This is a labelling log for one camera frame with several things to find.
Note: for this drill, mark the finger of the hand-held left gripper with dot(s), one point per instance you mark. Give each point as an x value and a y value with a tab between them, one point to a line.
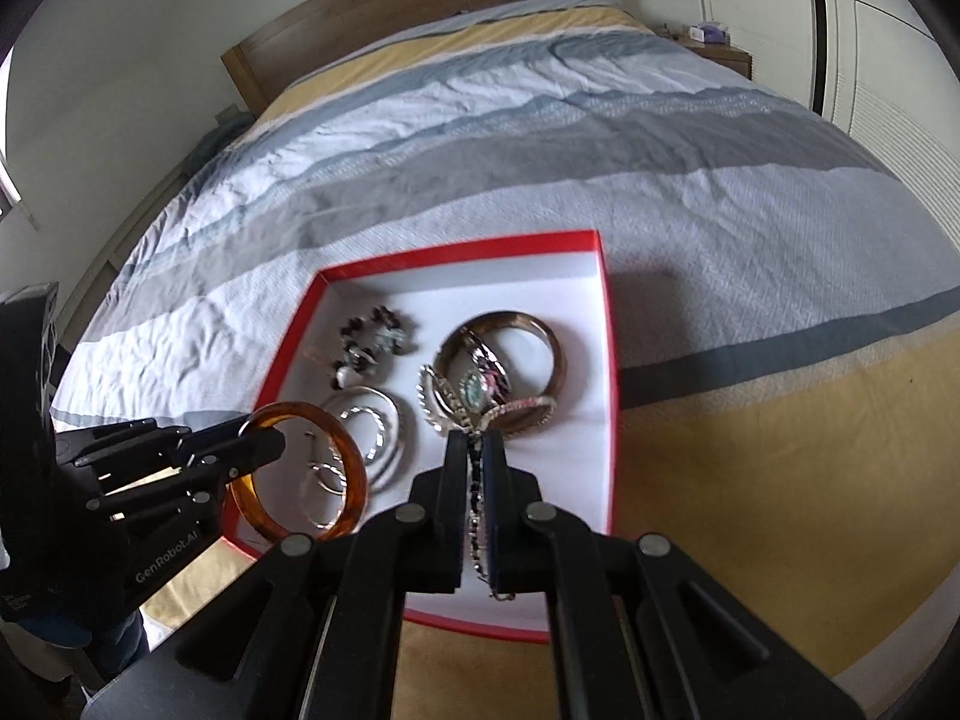
195	491
247	444

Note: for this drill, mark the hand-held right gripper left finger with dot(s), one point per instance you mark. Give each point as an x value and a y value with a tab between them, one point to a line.
457	487

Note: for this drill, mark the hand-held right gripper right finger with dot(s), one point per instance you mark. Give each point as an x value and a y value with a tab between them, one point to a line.
495	517

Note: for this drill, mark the large silver hoop bangle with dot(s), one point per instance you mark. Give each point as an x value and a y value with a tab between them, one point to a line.
409	442

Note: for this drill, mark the small silver hoop bangle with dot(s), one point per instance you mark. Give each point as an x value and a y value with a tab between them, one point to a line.
375	454

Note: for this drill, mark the amber bangle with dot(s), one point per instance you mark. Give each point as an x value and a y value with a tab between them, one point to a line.
354	480

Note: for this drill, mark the red jewelry box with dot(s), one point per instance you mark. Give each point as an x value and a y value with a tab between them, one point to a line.
465	277

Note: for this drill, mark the person's left hand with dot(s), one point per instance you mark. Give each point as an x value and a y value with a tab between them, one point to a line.
60	628

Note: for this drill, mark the brown bangle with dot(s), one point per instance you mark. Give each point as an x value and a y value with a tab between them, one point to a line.
553	367

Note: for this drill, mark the dark cloth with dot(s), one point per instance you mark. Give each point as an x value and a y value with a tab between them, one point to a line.
217	142

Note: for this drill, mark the bed with striped cover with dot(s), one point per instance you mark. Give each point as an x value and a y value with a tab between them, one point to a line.
675	202

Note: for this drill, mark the wooden headboard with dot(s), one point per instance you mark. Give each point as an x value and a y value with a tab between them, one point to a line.
420	7

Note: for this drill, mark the wooden nightstand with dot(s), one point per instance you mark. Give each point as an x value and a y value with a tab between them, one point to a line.
724	60

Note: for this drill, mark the purple tissue box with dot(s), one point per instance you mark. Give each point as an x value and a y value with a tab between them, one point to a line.
709	34

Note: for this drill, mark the white wardrobe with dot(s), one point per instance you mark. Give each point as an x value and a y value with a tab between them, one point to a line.
885	52

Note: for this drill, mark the wall socket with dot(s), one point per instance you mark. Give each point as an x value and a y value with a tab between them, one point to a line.
227	116

